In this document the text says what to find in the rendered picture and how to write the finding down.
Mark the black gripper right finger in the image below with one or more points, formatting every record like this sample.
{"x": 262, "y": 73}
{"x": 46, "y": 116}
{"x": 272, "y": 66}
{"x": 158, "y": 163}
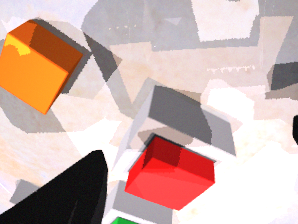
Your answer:
{"x": 295, "y": 128}

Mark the red button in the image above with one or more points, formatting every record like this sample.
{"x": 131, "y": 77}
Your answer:
{"x": 172, "y": 151}

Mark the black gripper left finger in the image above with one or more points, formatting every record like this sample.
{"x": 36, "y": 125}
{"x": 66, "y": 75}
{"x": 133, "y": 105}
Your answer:
{"x": 76, "y": 196}

